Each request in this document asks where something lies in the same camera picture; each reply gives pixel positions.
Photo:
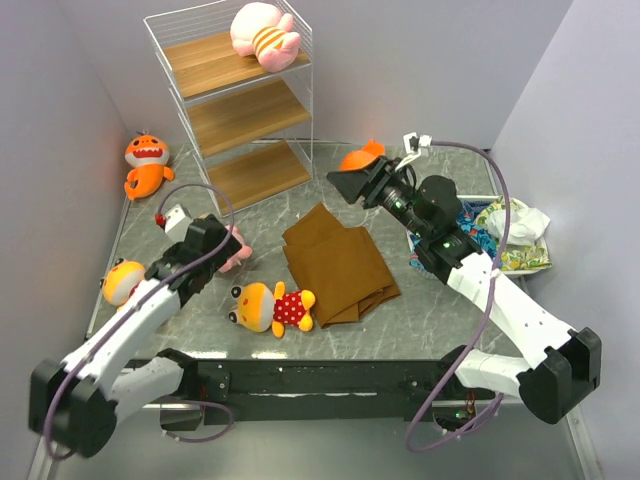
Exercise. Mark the orange goldfish plush toy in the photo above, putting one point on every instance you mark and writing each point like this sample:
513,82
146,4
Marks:
362,157

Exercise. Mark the floral yellow green cloth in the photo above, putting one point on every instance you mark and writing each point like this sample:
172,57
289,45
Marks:
525,249

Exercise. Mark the yellow frog plush polka dress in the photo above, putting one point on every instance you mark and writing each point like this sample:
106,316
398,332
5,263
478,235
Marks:
259,308

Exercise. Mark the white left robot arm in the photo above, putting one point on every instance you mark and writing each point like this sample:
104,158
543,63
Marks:
77,403

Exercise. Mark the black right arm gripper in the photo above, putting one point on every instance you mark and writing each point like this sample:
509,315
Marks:
351,183

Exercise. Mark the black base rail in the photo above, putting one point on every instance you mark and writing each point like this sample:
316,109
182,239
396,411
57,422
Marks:
286,390

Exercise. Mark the brown folded cloth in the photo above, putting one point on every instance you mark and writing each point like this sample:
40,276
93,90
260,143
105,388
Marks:
341,265

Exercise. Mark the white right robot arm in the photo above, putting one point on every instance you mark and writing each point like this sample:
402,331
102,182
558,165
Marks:
558,366

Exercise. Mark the white crumpled cloth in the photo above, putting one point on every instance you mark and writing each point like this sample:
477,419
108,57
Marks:
526,225

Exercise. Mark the white wire wooden shelf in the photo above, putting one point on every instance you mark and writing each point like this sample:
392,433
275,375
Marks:
251,131

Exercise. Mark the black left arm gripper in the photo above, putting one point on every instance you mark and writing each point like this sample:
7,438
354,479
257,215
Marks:
220,259

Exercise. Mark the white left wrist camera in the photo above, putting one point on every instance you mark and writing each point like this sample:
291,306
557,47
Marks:
174,222

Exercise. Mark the pink striped plush pig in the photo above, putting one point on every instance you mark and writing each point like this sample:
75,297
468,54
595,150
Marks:
264,31
240,250

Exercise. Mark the blue patterned cloth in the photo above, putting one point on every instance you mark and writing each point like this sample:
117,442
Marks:
466,220

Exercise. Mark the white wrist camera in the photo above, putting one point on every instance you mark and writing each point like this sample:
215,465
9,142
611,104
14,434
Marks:
414,143
174,222

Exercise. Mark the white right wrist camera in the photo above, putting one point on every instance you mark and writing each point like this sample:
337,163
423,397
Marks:
414,143

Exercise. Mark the orange shark plush toy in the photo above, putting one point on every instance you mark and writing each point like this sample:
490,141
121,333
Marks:
148,156

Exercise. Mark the white laundry tray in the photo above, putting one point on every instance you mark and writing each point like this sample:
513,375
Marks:
515,260

